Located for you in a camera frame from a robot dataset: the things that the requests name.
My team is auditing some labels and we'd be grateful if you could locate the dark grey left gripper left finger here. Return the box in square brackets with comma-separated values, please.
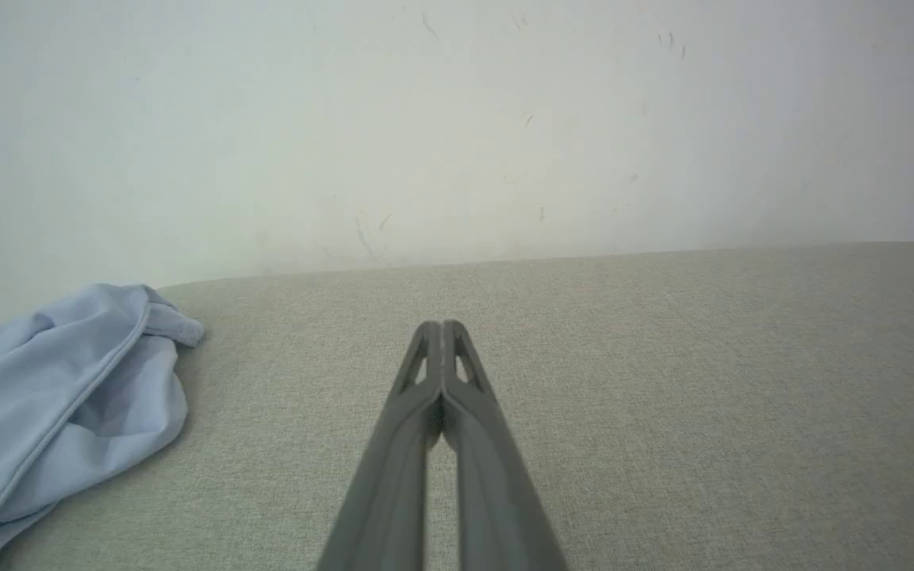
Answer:
[316, 320, 444, 571]

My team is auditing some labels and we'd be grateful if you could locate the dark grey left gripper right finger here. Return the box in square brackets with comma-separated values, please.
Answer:
[442, 320, 570, 571]

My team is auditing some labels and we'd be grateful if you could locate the light blue shirt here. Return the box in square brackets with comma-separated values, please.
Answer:
[0, 283, 205, 571]

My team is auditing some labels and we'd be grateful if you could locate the grey-beige fabric sofa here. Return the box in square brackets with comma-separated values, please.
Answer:
[0, 242, 914, 571]

